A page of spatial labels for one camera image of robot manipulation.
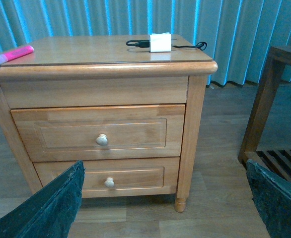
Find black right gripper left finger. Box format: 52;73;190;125
0;161;85;238

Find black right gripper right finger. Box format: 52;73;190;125
246;159;291;238

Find wooden drawer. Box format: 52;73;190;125
33;156;180;198
11;104;185;162

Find pink highlighter marker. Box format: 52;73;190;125
0;45;34;64

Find dark wooden side table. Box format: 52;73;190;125
238;46;291;182

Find wooden nightstand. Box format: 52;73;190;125
0;35;218;212

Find light blue pleated curtain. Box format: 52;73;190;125
0;0;291;85

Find white charger block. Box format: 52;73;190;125
149;32;172;53

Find black usb cable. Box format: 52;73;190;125
126;39;208;51

